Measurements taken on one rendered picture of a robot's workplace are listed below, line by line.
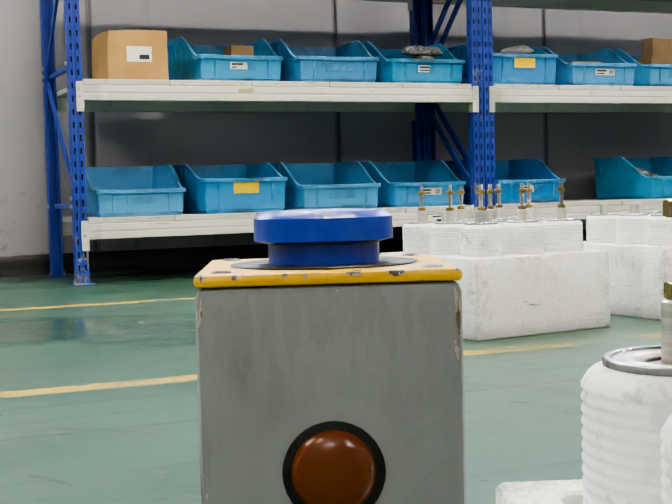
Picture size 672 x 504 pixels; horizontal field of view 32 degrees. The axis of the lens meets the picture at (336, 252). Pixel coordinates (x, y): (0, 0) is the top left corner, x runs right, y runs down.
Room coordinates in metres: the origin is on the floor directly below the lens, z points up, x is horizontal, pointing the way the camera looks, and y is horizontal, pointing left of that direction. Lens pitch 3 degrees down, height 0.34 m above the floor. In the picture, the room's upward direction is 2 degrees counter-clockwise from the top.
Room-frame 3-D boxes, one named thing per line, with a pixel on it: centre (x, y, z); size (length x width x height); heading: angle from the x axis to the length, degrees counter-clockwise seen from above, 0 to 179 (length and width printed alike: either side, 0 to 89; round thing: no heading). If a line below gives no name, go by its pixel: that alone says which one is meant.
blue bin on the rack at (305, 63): (5.17, 0.05, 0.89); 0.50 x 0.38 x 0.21; 22
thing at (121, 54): (4.79, 0.82, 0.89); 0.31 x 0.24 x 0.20; 23
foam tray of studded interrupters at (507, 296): (2.79, -0.37, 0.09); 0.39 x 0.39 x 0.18; 30
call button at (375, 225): (0.34, 0.00, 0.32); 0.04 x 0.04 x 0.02
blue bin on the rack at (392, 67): (5.36, -0.33, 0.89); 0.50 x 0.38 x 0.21; 24
